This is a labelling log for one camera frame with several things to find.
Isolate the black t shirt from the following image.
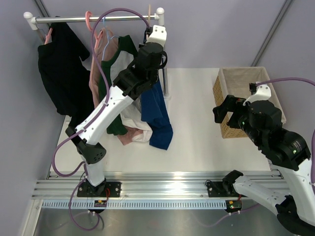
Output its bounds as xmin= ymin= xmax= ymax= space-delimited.
xmin=37 ymin=23 xmax=94 ymax=127

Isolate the blue t shirt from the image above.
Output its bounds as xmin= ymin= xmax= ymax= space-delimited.
xmin=140 ymin=81 xmax=173 ymax=150

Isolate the slotted cable duct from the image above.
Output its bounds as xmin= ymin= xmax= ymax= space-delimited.
xmin=41 ymin=199 xmax=227 ymax=209

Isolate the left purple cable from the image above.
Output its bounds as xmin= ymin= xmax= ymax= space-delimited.
xmin=53 ymin=7 xmax=150 ymax=177

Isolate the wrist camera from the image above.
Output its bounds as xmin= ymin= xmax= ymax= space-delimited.
xmin=146 ymin=25 xmax=167 ymax=47
xmin=243 ymin=83 xmax=271 ymax=106

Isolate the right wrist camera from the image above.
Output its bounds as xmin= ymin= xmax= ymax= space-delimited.
xmin=243 ymin=83 xmax=271 ymax=106

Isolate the aluminium mounting rail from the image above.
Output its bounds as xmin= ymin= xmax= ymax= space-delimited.
xmin=31 ymin=171 xmax=288 ymax=199

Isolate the metal clothes rack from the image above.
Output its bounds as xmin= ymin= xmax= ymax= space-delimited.
xmin=23 ymin=7 xmax=170 ymax=98

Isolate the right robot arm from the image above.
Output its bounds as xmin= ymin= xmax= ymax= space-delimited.
xmin=213 ymin=95 xmax=315 ymax=236

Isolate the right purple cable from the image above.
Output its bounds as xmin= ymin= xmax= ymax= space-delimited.
xmin=255 ymin=77 xmax=315 ymax=141

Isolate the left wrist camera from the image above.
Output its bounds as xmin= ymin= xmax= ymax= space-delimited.
xmin=146 ymin=25 xmax=167 ymax=47

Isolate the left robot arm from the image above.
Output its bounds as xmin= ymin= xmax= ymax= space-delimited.
xmin=66 ymin=41 xmax=167 ymax=196

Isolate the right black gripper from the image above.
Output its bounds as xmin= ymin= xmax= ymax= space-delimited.
xmin=212 ymin=94 xmax=262 ymax=146

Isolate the wicker basket with liner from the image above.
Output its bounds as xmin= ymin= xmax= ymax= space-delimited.
xmin=213 ymin=67 xmax=286 ymax=139

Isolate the green and white shirt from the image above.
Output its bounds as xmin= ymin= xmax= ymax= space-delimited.
xmin=97 ymin=32 xmax=152 ymax=145

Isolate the pink shirt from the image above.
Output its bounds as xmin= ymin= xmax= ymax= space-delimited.
xmin=89 ymin=27 xmax=144 ymax=146

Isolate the light blue wire hanger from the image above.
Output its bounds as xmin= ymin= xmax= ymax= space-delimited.
xmin=102 ymin=16 xmax=120 ymax=60

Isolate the wooden hanger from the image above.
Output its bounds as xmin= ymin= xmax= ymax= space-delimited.
xmin=147 ymin=4 xmax=151 ymax=26

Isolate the pink hanger under black shirt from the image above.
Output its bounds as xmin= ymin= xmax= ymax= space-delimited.
xmin=44 ymin=27 xmax=53 ymax=45

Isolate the purple cable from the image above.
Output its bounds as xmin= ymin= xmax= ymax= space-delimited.
xmin=53 ymin=7 xmax=150 ymax=177
xmin=255 ymin=77 xmax=315 ymax=141

